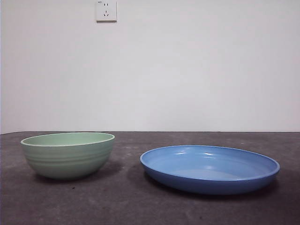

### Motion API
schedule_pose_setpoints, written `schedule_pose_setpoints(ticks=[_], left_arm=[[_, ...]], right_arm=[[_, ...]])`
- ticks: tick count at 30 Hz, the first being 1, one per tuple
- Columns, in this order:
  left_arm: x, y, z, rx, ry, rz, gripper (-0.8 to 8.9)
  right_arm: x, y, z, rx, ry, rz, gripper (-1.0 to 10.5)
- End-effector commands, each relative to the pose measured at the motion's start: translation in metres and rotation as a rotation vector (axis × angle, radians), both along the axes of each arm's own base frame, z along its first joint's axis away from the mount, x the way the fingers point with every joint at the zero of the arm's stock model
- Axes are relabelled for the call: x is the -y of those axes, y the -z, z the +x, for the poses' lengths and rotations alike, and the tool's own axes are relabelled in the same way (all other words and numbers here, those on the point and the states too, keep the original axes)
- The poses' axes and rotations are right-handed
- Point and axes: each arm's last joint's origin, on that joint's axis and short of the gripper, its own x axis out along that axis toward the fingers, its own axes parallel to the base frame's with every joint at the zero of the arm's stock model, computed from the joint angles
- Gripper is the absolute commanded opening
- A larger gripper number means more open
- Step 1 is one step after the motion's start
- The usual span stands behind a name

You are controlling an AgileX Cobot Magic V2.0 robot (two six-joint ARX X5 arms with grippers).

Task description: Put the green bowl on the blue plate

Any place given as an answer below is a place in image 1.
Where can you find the blue round plate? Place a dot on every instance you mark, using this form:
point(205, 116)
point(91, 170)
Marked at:
point(211, 178)

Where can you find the green ribbed bowl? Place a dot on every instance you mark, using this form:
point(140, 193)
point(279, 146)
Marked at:
point(65, 161)

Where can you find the white wall socket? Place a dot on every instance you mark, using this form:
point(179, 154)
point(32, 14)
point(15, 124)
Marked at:
point(106, 11)

